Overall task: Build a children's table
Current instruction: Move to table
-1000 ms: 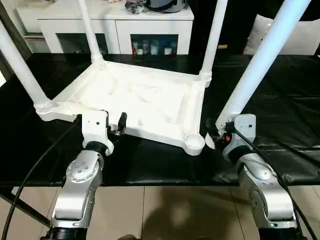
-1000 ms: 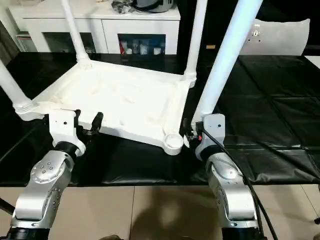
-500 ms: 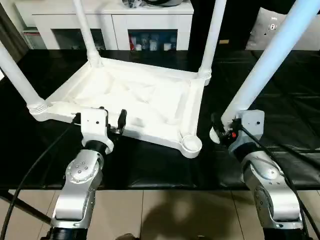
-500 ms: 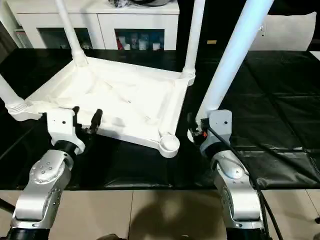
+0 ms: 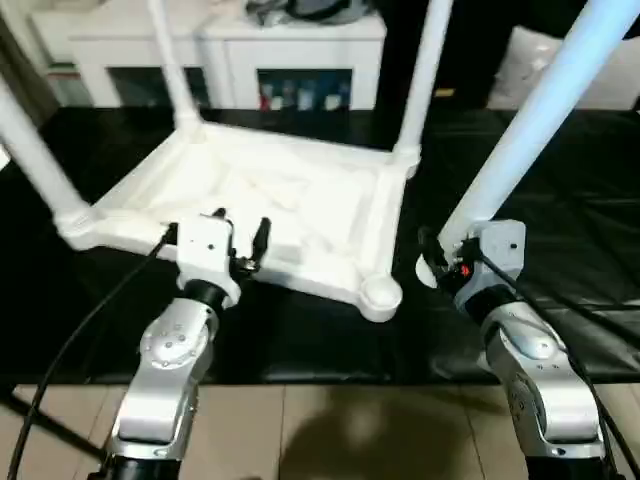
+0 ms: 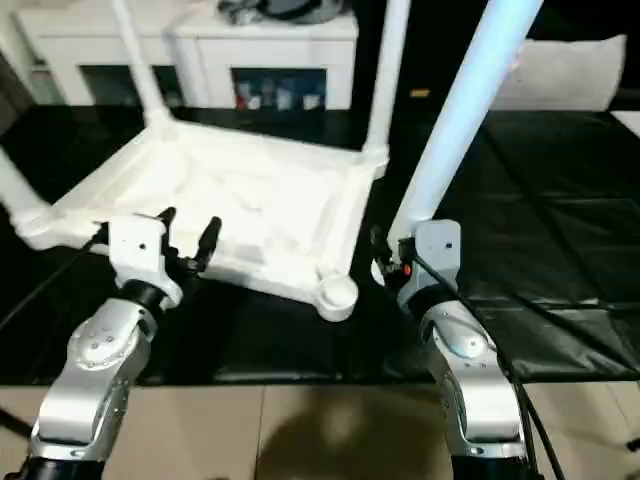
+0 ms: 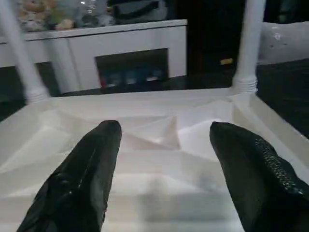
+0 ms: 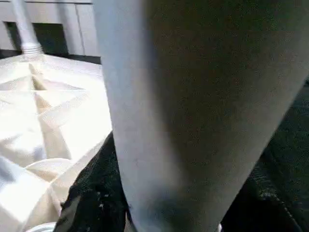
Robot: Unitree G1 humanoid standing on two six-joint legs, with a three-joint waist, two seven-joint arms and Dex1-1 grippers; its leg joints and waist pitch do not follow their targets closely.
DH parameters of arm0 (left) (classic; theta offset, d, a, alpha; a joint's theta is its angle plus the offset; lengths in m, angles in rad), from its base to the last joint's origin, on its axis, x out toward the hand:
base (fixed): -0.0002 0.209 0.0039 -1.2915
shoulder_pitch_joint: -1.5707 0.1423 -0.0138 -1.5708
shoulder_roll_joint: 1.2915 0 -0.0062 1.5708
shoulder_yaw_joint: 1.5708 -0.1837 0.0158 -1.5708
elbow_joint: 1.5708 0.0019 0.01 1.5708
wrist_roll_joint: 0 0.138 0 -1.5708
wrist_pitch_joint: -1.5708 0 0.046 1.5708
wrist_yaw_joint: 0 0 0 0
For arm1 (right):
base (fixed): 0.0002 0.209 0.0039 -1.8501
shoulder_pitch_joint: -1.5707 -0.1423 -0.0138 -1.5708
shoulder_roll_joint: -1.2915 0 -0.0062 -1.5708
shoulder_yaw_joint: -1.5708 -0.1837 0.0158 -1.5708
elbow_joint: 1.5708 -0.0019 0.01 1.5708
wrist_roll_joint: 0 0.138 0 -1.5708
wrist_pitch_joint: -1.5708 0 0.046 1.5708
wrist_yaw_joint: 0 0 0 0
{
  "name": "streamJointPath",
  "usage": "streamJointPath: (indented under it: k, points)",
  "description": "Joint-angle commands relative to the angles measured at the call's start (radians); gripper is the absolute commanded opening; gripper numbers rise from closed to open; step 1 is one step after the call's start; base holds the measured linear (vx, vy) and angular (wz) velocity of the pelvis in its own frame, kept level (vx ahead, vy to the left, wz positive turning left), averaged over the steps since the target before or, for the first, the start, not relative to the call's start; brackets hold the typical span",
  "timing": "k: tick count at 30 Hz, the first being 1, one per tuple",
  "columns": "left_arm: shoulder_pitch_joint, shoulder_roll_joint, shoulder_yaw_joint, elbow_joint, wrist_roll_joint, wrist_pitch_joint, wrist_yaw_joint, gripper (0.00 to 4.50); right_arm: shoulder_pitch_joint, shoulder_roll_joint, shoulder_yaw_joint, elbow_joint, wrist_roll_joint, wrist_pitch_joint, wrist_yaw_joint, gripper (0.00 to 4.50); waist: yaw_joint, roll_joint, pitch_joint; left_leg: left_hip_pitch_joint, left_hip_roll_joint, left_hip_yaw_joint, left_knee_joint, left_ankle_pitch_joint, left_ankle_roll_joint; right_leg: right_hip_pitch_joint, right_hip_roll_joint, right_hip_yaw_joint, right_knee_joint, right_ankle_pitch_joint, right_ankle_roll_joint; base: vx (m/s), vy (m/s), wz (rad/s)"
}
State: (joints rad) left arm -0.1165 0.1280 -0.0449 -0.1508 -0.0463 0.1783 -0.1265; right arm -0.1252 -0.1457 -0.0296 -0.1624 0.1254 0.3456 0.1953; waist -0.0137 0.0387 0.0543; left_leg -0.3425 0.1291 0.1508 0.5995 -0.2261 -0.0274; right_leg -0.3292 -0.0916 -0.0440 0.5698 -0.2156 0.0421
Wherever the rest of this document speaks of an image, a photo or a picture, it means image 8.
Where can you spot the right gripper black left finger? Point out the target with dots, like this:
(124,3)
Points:
(96,200)

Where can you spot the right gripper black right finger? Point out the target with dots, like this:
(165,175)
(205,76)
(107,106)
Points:
(277,205)

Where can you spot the white plastic table top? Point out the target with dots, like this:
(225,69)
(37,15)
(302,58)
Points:
(60,116)

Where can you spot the white plastic table leg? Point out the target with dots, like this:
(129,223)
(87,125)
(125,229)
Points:
(24,24)
(181,96)

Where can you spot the white sideboard with glass doors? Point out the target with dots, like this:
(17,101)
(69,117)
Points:
(72,24)

